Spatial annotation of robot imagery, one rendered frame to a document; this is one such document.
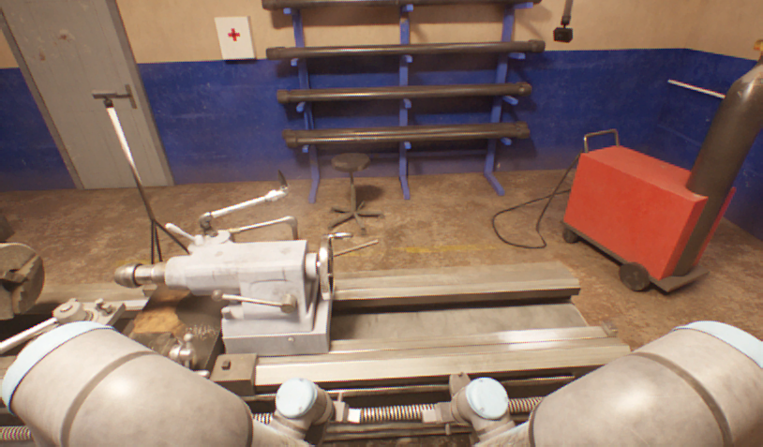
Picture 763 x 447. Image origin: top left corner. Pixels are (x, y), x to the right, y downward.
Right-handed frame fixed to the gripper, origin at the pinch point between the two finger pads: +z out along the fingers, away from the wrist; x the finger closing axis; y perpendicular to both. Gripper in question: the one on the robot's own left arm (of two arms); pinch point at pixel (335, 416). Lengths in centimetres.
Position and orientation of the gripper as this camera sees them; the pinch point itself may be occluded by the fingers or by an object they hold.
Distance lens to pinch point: 131.7
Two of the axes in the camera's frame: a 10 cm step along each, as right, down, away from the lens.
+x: -9.7, 0.3, 2.2
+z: 2.0, 5.9, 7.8
